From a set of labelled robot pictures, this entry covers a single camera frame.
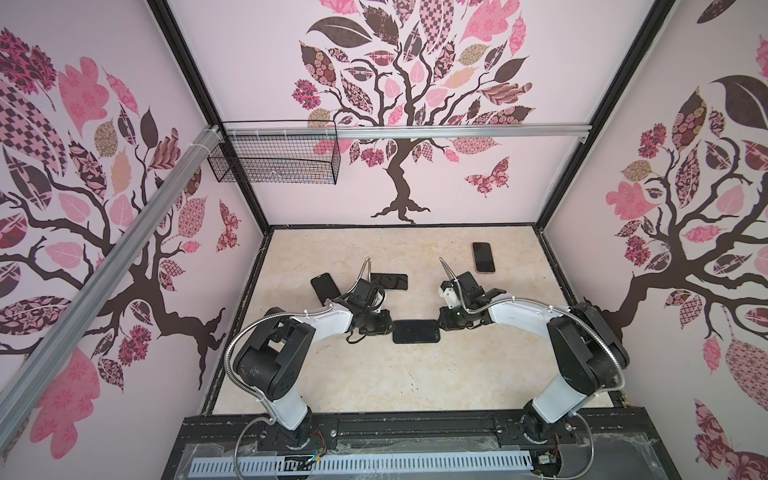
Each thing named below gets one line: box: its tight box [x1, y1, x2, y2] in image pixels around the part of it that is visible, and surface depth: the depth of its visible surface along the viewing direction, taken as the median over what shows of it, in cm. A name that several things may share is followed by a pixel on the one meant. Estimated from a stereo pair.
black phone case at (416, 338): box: [393, 334, 441, 344], surface depth 92 cm
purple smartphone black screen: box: [472, 242, 496, 274], surface depth 109 cm
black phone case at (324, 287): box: [310, 272, 341, 306], surface depth 106 cm
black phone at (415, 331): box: [392, 319, 440, 344], surface depth 92 cm
